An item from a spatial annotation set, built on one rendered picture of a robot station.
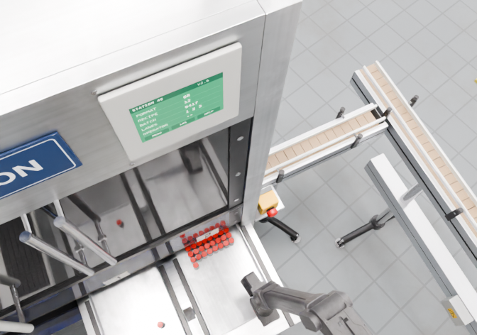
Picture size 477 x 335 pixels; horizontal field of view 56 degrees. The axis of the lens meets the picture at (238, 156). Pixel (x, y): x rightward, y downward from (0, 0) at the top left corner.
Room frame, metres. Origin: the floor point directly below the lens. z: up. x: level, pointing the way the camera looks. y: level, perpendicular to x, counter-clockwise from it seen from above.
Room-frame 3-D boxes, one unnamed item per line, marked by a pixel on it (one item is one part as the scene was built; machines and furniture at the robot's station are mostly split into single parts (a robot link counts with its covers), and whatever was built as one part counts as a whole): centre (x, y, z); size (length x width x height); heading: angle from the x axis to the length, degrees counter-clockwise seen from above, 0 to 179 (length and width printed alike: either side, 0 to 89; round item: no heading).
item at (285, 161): (0.77, -0.29, 0.92); 0.69 x 0.15 x 0.16; 120
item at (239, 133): (0.41, 0.00, 1.40); 0.05 x 0.01 x 0.80; 120
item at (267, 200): (0.51, -0.11, 1.00); 0.08 x 0.07 x 0.07; 30
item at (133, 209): (0.33, 0.17, 1.51); 0.43 x 0.01 x 0.59; 120
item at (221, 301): (0.23, 0.02, 0.90); 0.34 x 0.26 x 0.04; 30
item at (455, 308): (0.20, -1.02, 0.50); 0.12 x 0.05 x 0.09; 30
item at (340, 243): (0.70, -0.81, 0.07); 0.50 x 0.08 x 0.14; 120
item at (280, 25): (0.47, -0.04, 1.05); 0.07 x 0.06 x 2.10; 30
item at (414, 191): (0.70, -0.81, 0.46); 0.09 x 0.09 x 0.77; 30
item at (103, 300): (0.11, 0.34, 0.90); 0.34 x 0.26 x 0.04; 30
